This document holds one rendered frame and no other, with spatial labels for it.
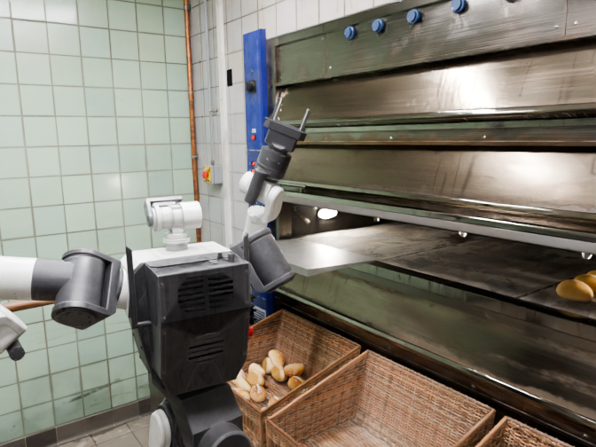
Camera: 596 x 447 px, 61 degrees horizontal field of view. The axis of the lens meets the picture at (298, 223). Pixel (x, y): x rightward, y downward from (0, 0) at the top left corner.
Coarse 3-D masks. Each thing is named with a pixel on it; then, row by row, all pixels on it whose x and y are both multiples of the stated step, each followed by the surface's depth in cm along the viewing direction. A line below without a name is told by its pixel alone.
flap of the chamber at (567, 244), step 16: (336, 208) 182; (352, 208) 175; (368, 208) 169; (432, 224) 148; (448, 224) 143; (464, 224) 139; (528, 240) 124; (544, 240) 121; (560, 240) 118; (576, 240) 115
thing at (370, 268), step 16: (368, 272) 194; (384, 272) 187; (400, 272) 180; (416, 272) 180; (432, 288) 169; (448, 288) 164; (464, 288) 161; (480, 288) 160; (480, 304) 155; (496, 304) 150; (512, 304) 146; (528, 304) 145; (528, 320) 142; (544, 320) 138; (560, 320) 135; (576, 320) 132; (592, 320) 132; (592, 336) 128
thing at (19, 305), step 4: (4, 304) 145; (8, 304) 145; (12, 304) 146; (16, 304) 146; (20, 304) 147; (24, 304) 148; (28, 304) 148; (32, 304) 149; (36, 304) 150; (40, 304) 150; (44, 304) 151; (48, 304) 152; (8, 308) 145; (12, 308) 146; (16, 308) 146; (20, 308) 147; (24, 308) 148; (28, 308) 149; (32, 308) 150
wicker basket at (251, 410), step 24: (288, 312) 237; (264, 336) 237; (288, 336) 235; (336, 336) 209; (288, 360) 232; (312, 360) 219; (336, 360) 192; (264, 384) 223; (312, 384) 186; (240, 408) 185; (264, 408) 176; (264, 432) 187
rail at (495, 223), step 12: (288, 192) 207; (348, 204) 177; (360, 204) 172; (372, 204) 168; (432, 216) 148; (444, 216) 144; (456, 216) 141; (468, 216) 138; (504, 228) 129; (516, 228) 127; (528, 228) 124; (540, 228) 122; (552, 228) 120; (588, 240) 113
